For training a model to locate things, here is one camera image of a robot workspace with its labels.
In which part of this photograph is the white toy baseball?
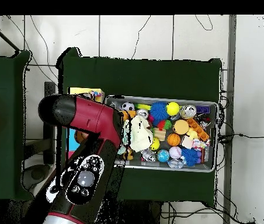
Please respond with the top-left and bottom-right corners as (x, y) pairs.
(169, 146), (182, 159)

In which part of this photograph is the cream waffle cloth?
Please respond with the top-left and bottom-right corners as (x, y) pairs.
(129, 115), (155, 152)

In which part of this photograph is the dark green side table cloth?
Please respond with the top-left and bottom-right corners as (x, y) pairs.
(0, 51), (36, 201)

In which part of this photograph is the orange toy building block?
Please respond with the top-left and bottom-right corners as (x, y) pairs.
(120, 110), (137, 121)

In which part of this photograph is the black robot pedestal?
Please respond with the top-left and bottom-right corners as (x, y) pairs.
(122, 199), (164, 224)

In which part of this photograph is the grey stand base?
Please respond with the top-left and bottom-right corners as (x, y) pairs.
(20, 163), (52, 191)

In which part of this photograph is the blue and green globe ball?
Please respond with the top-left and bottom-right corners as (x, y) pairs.
(157, 149), (170, 163)

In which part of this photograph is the wooden box with three holes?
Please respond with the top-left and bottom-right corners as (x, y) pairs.
(65, 87), (106, 162)

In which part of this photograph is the black power cable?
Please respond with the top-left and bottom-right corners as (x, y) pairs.
(218, 132), (264, 144)

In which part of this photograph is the orange toy basketball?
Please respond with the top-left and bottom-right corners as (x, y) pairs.
(167, 133), (181, 146)

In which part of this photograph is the yellow smooth ball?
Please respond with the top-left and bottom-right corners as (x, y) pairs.
(166, 101), (180, 116)

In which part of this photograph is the shallow wire mesh bin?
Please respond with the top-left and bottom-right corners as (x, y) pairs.
(105, 94), (218, 173)

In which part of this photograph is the blue spiky rubber ball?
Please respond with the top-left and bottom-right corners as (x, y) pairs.
(150, 101), (169, 121)
(180, 147), (202, 167)

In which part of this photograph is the black and white soccer ball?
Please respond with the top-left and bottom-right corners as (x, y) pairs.
(121, 101), (136, 112)

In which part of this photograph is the light teal waffle cloth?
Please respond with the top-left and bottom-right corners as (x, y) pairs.
(117, 118), (131, 155)

